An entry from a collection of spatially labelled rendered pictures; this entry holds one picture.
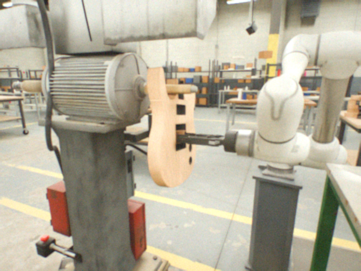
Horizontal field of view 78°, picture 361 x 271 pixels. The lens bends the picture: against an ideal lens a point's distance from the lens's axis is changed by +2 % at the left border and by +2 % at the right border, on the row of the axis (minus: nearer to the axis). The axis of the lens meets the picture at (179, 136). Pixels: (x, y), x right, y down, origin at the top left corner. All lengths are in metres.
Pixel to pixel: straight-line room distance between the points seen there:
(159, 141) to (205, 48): 11.76
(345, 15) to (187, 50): 6.87
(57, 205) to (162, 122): 0.71
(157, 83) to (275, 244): 1.32
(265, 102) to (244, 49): 11.36
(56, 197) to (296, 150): 1.02
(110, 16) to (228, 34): 11.51
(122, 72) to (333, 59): 0.84
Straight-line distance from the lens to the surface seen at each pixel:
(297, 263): 2.02
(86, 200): 1.07
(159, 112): 0.72
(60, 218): 1.25
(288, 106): 0.59
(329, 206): 1.18
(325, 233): 1.25
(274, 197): 1.52
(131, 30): 0.71
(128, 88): 0.81
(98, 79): 0.84
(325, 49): 1.13
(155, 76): 0.70
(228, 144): 0.75
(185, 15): 0.64
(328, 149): 1.41
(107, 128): 0.86
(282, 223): 1.60
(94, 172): 0.97
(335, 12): 12.17
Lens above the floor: 1.28
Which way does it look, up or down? 14 degrees down
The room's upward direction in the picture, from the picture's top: straight up
